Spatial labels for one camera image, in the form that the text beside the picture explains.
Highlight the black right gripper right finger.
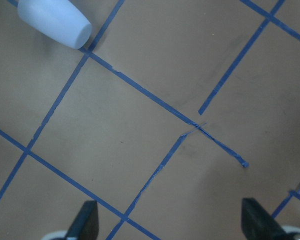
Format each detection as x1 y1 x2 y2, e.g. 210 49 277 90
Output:
241 198 290 240

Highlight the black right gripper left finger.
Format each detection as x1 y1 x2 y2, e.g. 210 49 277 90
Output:
65 200 99 240

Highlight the light blue plastic cup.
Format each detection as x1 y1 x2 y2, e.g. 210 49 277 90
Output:
17 0 92 49

